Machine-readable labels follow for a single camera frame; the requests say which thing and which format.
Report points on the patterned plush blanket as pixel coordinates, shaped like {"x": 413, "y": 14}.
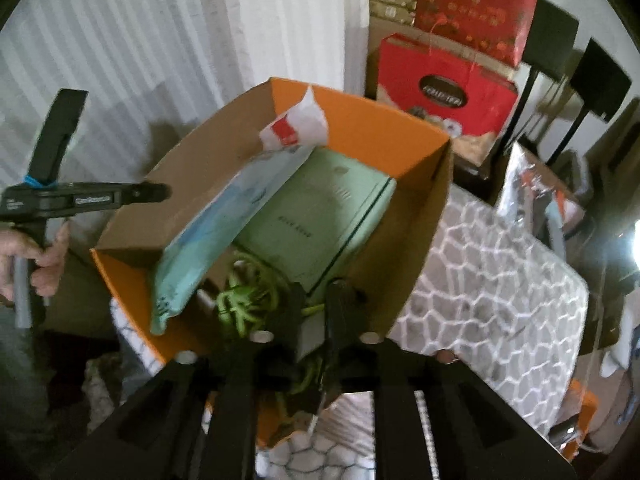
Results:
{"x": 475, "y": 270}

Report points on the white curtain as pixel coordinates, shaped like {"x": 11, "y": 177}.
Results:
{"x": 150, "y": 25}

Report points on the red collection paper bag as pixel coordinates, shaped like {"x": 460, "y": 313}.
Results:
{"x": 415, "y": 65}

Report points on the dark grey cloth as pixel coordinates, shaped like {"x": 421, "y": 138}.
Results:
{"x": 25, "y": 385}

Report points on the red floral gift bag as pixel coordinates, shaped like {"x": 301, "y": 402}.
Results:
{"x": 465, "y": 5}

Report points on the orange cardboard box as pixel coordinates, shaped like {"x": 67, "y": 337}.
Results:
{"x": 370, "y": 120}

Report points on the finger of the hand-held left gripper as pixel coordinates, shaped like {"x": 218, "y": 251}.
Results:
{"x": 57, "y": 130}

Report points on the green tissue box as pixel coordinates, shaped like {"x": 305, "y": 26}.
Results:
{"x": 320, "y": 210}

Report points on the person's left hand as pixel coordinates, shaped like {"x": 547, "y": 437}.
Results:
{"x": 47, "y": 270}

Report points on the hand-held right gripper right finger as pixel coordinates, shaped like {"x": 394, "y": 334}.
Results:
{"x": 340, "y": 310}

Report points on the black speaker on stand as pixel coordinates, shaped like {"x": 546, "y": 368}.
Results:
{"x": 550, "y": 35}
{"x": 600, "y": 80}

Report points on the orange crate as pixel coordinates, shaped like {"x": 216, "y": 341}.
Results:
{"x": 582, "y": 405}

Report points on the clear plastic bag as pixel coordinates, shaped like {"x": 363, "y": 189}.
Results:
{"x": 520, "y": 180}

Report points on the blue green plastic packet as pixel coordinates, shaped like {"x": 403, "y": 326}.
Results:
{"x": 210, "y": 240}

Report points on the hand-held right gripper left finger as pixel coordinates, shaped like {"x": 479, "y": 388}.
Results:
{"x": 295, "y": 310}

